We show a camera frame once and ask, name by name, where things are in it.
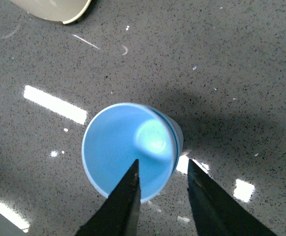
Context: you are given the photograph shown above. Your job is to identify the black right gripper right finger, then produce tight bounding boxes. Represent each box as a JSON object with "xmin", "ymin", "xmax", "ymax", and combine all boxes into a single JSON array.
[{"xmin": 188, "ymin": 159, "xmax": 275, "ymax": 236}]

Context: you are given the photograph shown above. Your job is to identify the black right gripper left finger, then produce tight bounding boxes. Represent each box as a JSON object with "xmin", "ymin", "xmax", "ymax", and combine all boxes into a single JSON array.
[{"xmin": 76, "ymin": 159, "xmax": 141, "ymax": 236}]

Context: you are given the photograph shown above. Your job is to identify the blue cup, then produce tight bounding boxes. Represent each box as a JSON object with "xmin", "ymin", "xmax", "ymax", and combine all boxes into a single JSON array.
[
  {"xmin": 82, "ymin": 103, "xmax": 177, "ymax": 203},
  {"xmin": 148, "ymin": 106, "xmax": 184, "ymax": 172}
]

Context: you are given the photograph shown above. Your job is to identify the cream white toaster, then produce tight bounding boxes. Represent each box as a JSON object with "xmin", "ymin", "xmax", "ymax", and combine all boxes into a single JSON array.
[{"xmin": 11, "ymin": 0, "xmax": 91, "ymax": 25}]

